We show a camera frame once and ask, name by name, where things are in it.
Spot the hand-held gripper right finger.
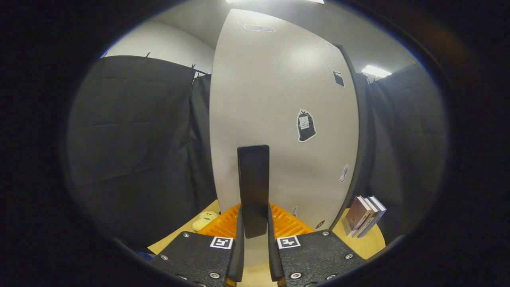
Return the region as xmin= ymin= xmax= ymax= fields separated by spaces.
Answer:
xmin=266 ymin=202 xmax=365 ymax=287

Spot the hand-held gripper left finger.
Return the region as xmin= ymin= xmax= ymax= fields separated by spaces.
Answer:
xmin=149 ymin=203 xmax=245 ymax=287

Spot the black door handle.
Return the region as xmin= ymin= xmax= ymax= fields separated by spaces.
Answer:
xmin=237 ymin=145 xmax=270 ymax=239

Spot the light grey cabinet door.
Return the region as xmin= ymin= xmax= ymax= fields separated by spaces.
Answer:
xmin=209 ymin=9 xmax=360 ymax=267

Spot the yellow plush toy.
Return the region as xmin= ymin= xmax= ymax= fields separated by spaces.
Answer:
xmin=192 ymin=210 xmax=220 ymax=232

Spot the black backdrop cloth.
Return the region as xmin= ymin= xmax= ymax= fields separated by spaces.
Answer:
xmin=66 ymin=55 xmax=447 ymax=248

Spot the small ceiling light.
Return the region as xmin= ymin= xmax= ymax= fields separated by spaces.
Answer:
xmin=361 ymin=65 xmax=392 ymax=78

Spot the large ceiling light panel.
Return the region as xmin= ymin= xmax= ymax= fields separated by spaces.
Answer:
xmin=225 ymin=0 xmax=325 ymax=4

